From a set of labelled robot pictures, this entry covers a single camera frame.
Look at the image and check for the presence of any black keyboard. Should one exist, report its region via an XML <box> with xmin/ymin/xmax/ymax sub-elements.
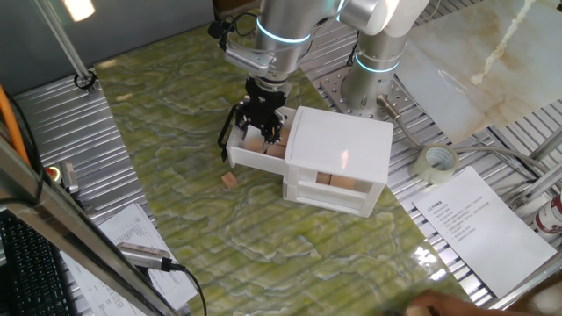
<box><xmin>0</xmin><ymin>210</ymin><xmax>78</xmax><ymax>316</ymax></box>

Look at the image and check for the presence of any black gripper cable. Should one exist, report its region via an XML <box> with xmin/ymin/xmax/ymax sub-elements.
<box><xmin>306</xmin><ymin>17</ymin><xmax>333</xmax><ymax>58</ymax></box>

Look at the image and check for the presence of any glowing lamp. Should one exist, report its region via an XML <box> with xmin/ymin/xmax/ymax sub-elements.
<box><xmin>61</xmin><ymin>0</ymin><xmax>97</xmax><ymax>23</ymax></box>

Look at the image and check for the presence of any orange tube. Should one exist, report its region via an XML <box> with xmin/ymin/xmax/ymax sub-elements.
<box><xmin>0</xmin><ymin>85</ymin><xmax>31</xmax><ymax>167</ymax></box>

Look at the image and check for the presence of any white plastic drawer cabinet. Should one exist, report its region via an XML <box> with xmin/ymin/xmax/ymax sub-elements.
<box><xmin>282</xmin><ymin>104</ymin><xmax>395</xmax><ymax>219</ymax></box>

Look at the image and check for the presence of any beige marble pattern sheet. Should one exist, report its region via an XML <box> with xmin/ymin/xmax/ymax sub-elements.
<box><xmin>394</xmin><ymin>0</ymin><xmax>562</xmax><ymax>145</ymax></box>

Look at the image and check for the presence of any person hand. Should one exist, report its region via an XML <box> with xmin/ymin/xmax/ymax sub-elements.
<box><xmin>406</xmin><ymin>289</ymin><xmax>476</xmax><ymax>316</ymax></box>

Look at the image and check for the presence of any paper sheet with text lines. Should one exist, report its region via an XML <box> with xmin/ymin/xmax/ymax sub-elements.
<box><xmin>412</xmin><ymin>165</ymin><xmax>558</xmax><ymax>299</ymax></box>

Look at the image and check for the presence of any aluminium frame bar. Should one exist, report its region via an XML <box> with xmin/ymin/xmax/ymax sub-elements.
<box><xmin>0</xmin><ymin>131</ymin><xmax>179</xmax><ymax>316</ymax></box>

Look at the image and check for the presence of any paper sheet with printed tables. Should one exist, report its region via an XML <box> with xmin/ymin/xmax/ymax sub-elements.
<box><xmin>59</xmin><ymin>202</ymin><xmax>198</xmax><ymax>316</ymax></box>

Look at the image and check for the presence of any aluminium profile bar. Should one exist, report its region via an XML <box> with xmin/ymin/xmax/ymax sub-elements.
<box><xmin>529</xmin><ymin>126</ymin><xmax>562</xmax><ymax>162</ymax></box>
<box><xmin>508</xmin><ymin>162</ymin><xmax>562</xmax><ymax>210</ymax></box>

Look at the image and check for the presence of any silver camera on stand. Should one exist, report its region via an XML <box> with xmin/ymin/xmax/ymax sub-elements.
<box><xmin>116</xmin><ymin>241</ymin><xmax>175</xmax><ymax>272</ymax></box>

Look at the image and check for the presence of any black cable of stand camera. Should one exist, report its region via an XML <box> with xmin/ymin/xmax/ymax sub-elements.
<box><xmin>169</xmin><ymin>262</ymin><xmax>208</xmax><ymax>316</ymax></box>

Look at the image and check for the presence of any black camera cable with plug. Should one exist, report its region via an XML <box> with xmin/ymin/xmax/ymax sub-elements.
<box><xmin>206</xmin><ymin>11</ymin><xmax>260</xmax><ymax>52</ymax></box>

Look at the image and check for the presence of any green marble pattern mat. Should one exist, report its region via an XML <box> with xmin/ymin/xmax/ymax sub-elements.
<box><xmin>93</xmin><ymin>11</ymin><xmax>484</xmax><ymax>316</ymax></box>

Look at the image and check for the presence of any red emergency stop button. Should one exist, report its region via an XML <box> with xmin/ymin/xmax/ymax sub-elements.
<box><xmin>43</xmin><ymin>161</ymin><xmax>80</xmax><ymax>195</ymax></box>

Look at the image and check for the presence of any silver pole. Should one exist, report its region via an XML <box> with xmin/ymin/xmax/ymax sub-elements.
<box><xmin>32</xmin><ymin>0</ymin><xmax>100</xmax><ymax>93</ymax></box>

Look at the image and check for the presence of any grey hose with metal connector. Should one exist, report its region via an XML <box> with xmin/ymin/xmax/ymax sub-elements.
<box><xmin>376</xmin><ymin>94</ymin><xmax>562</xmax><ymax>176</ymax></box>

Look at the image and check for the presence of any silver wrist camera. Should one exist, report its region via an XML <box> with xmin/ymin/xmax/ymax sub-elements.
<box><xmin>223</xmin><ymin>46</ymin><xmax>274</xmax><ymax>78</ymax></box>

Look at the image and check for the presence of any red and white can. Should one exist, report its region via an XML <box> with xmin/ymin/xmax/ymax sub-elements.
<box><xmin>533</xmin><ymin>192</ymin><xmax>562</xmax><ymax>241</ymax></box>

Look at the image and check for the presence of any black cable along arm base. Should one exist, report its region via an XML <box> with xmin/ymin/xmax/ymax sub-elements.
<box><xmin>346</xmin><ymin>41</ymin><xmax>363</xmax><ymax>69</ymax></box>

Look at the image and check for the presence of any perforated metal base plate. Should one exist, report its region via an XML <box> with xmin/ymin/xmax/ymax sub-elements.
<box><xmin>319</xmin><ymin>68</ymin><xmax>418</xmax><ymax>119</ymax></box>

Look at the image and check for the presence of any white plain drawer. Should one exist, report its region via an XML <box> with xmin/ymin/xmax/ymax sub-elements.
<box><xmin>296</xmin><ymin>179</ymin><xmax>371</xmax><ymax>211</ymax></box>

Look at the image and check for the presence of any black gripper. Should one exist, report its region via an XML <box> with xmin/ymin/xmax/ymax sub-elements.
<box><xmin>233</xmin><ymin>76</ymin><xmax>293</xmax><ymax>146</ymax></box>

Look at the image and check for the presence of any clear tape roll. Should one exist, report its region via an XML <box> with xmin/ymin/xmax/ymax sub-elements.
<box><xmin>412</xmin><ymin>142</ymin><xmax>460</xmax><ymax>185</ymax></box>

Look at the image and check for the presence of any white drawer with black handle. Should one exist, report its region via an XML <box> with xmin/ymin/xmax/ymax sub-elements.
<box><xmin>217</xmin><ymin>104</ymin><xmax>298</xmax><ymax>176</ymax></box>

